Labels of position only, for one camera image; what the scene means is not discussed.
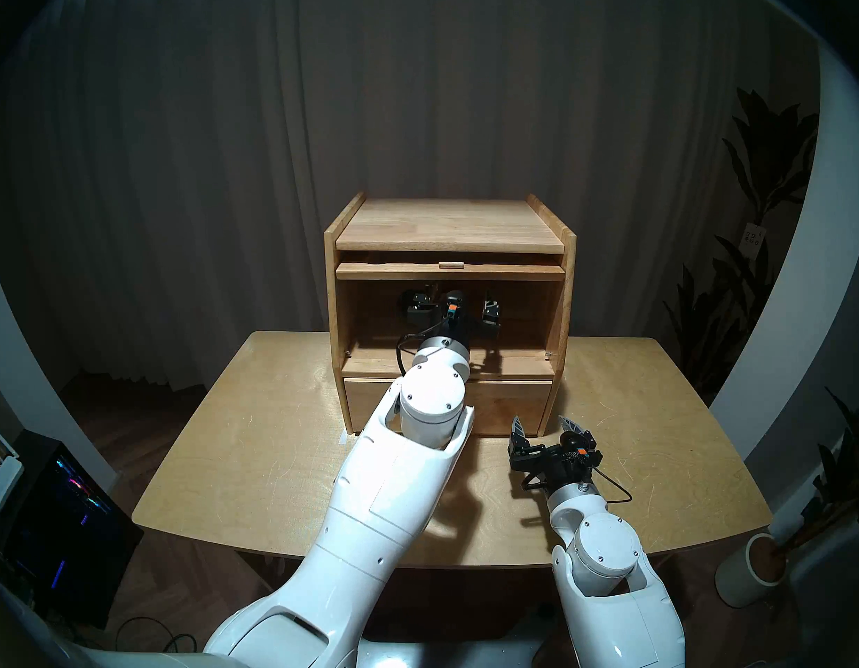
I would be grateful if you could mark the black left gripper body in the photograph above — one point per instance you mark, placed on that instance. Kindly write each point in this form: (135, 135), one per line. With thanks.
(457, 329)

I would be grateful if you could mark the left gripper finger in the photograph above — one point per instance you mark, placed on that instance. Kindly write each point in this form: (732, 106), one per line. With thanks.
(421, 301)
(491, 310)

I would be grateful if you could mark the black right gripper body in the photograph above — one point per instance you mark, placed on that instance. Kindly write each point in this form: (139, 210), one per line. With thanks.
(546, 469)

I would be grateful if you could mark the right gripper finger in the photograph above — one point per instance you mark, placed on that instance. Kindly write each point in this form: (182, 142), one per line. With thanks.
(582, 434)
(518, 437)

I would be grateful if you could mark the wooden sliding door panel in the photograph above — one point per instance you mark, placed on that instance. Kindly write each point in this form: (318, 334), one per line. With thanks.
(395, 271)

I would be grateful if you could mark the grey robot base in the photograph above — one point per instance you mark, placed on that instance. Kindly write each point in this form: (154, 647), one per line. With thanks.
(457, 656)

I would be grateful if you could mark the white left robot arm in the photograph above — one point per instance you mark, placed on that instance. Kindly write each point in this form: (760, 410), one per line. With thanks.
(388, 492)

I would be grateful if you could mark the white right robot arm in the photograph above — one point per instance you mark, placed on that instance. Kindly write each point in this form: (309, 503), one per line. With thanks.
(603, 562)

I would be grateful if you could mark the wooden cabinet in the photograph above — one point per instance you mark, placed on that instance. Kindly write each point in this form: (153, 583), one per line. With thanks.
(450, 227)

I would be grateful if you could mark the plant in white pot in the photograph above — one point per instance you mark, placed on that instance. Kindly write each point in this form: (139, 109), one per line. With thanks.
(739, 576)

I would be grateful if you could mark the white plant tag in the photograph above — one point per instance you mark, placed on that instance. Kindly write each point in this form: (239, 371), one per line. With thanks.
(752, 241)

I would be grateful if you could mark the grey curtain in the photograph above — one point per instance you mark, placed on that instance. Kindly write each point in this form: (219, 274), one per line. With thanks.
(193, 152)

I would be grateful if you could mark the white curved arch pillar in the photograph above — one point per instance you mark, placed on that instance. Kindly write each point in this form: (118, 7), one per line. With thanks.
(812, 270)
(26, 395)

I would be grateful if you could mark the tall dark leafy plant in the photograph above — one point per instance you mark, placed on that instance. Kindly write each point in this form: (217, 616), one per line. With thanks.
(770, 152)

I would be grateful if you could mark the black computer tower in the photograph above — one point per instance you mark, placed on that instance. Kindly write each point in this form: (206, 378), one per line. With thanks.
(60, 534)

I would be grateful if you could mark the white router box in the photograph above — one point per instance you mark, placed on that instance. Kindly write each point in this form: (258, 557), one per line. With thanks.
(3, 484)

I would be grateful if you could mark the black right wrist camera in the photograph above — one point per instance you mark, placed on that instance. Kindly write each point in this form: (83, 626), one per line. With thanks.
(570, 442)

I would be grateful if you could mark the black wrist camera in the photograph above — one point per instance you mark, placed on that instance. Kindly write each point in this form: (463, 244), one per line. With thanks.
(455, 301)
(570, 442)

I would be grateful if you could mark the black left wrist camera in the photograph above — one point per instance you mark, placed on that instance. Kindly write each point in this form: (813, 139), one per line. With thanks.
(455, 301)

